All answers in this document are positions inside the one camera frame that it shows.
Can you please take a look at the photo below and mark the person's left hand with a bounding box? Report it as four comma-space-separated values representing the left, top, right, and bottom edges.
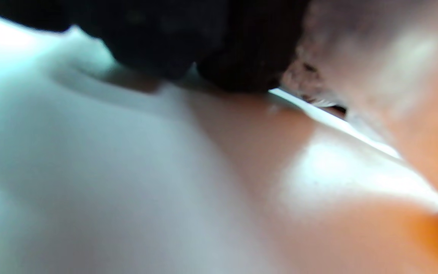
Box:
0, 0, 311, 92

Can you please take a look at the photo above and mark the orange bowl of pink food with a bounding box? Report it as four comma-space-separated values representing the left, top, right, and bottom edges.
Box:
280, 0, 438, 126

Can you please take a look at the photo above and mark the orange bowl holding pink meat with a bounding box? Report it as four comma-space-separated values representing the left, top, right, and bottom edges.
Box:
341, 57, 438, 244

